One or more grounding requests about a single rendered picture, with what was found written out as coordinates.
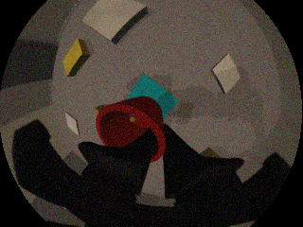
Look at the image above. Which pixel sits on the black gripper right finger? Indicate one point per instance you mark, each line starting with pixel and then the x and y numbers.
pixel 184 167

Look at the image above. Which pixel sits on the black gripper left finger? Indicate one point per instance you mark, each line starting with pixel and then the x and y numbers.
pixel 131 161

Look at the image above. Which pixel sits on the beige square tile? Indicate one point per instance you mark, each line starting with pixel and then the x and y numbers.
pixel 72 124

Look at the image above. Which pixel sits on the dark red cup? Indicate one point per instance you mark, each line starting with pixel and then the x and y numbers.
pixel 116 130

